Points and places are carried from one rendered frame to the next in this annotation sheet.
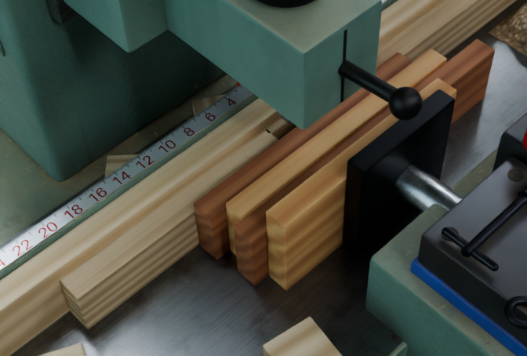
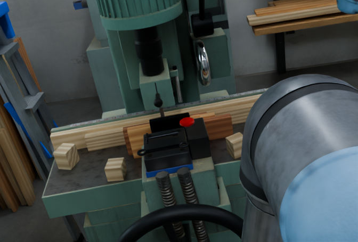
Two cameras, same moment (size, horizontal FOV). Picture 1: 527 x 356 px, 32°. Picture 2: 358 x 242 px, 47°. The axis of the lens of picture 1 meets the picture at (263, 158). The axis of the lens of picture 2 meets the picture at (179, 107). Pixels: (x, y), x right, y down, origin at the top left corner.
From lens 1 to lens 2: 0.67 m
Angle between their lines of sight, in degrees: 39
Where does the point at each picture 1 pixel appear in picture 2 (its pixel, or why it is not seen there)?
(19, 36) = (121, 85)
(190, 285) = (116, 151)
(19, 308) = (73, 136)
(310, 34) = (145, 81)
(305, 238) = (137, 140)
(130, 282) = (102, 143)
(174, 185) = (123, 123)
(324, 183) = (145, 126)
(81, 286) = (87, 136)
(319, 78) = (147, 94)
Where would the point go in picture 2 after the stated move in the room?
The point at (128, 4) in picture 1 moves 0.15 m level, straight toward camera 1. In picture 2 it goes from (130, 74) to (95, 102)
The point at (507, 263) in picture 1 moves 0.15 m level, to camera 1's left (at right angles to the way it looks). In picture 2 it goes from (152, 144) to (100, 130)
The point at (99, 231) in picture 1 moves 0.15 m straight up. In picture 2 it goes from (99, 126) to (83, 70)
